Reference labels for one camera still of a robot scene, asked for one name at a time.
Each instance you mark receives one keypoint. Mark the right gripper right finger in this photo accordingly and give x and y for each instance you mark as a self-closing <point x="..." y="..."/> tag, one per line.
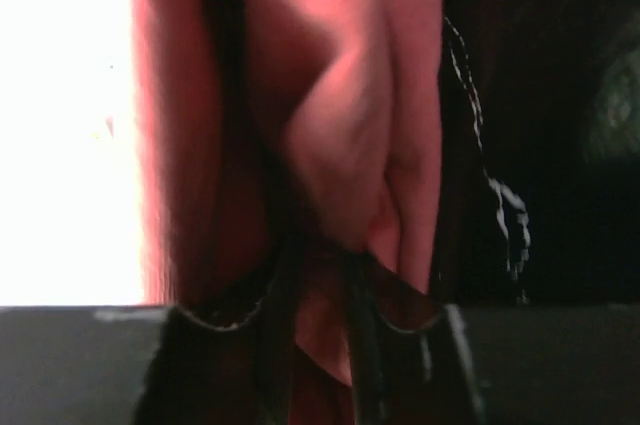
<point x="416" y="363"/>

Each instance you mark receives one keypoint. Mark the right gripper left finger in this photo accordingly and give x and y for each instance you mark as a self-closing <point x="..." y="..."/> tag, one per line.
<point x="226" y="361"/>

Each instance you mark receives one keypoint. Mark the salmon pink t-shirt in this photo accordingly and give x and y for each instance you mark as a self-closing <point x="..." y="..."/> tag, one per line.
<point x="256" y="116"/>

